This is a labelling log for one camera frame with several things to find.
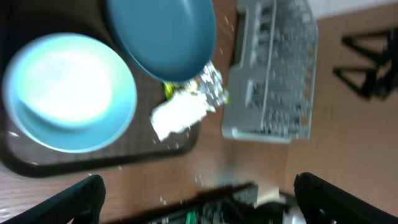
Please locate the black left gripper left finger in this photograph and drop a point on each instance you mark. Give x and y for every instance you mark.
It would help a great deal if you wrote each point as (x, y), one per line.
(80, 203)

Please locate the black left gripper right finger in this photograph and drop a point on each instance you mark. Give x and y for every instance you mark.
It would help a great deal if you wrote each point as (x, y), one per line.
(322, 202)

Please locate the light blue bowl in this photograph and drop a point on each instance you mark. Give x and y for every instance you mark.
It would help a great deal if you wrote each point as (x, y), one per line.
(69, 92)

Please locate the white paper napkin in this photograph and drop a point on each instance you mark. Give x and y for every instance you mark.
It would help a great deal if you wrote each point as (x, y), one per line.
(180, 112)

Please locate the foil snack wrapper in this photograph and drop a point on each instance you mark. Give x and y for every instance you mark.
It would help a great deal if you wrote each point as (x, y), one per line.
(208, 83)

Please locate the grey dishwasher rack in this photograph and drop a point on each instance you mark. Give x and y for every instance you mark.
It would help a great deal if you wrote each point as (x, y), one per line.
(271, 78)

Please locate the dark blue plate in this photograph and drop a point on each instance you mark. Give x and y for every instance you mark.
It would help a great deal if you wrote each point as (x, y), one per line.
(170, 40)

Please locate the dark brown serving tray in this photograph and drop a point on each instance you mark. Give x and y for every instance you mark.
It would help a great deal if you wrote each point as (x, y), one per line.
(22, 21)

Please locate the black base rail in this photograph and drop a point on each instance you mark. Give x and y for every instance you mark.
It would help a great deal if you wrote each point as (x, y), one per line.
(229, 204)

